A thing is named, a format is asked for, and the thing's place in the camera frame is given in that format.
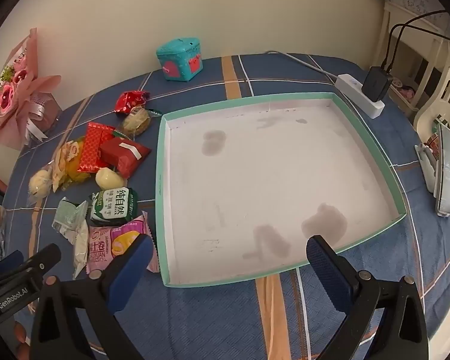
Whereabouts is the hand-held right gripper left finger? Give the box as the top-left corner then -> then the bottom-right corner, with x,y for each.
29,233 -> 155,360

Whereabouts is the blue plaid tablecloth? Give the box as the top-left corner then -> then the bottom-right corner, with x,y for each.
0,53 -> 450,360

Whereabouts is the grey white flat device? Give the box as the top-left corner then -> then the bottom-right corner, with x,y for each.
433,123 -> 450,217

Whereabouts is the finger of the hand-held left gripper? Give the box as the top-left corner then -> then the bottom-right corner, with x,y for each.
0,243 -> 62,283
0,250 -> 25,283

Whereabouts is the pink flower bouquet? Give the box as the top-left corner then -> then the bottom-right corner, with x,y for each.
0,28 -> 63,149

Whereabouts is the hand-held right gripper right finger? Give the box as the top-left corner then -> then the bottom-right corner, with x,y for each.
305,234 -> 430,360

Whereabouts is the cream bun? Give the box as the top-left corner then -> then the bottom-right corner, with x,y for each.
95,167 -> 124,191
27,165 -> 56,206

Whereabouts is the white power strip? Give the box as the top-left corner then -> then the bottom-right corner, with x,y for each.
335,74 -> 385,119

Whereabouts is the red orange patterned packet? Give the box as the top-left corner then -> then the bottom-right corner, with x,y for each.
77,122 -> 116,173

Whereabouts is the white tray with teal rim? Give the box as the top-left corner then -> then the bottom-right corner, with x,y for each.
155,92 -> 407,289

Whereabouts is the orange cream snack packet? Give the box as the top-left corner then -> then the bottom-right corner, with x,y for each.
52,140 -> 79,193

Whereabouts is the white power cable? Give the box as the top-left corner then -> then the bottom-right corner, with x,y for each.
264,50 -> 340,82

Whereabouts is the red crinkled snack packet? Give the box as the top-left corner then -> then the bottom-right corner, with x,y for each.
114,90 -> 151,115

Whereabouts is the black charger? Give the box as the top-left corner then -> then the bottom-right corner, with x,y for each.
361,66 -> 394,103

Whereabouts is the pink snack packet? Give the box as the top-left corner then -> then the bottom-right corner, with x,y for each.
86,211 -> 161,285

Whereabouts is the round cookie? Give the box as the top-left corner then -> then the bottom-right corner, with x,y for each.
112,106 -> 162,138

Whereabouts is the green white biscuit packet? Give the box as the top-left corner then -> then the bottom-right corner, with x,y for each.
88,187 -> 139,227

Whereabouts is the pale green snack packet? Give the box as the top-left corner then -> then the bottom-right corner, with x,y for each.
52,197 -> 89,241

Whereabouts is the white wooden shelf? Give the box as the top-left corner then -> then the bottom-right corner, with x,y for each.
375,0 -> 450,115

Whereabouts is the white plastic chair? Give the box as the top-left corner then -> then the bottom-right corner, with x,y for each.
412,41 -> 450,149

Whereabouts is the black charger cable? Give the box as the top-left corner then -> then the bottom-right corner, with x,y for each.
382,9 -> 450,73

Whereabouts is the teal toy box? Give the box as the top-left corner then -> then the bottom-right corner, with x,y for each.
156,34 -> 204,82

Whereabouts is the red box-shaped packet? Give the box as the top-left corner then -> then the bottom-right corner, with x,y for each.
99,137 -> 152,178

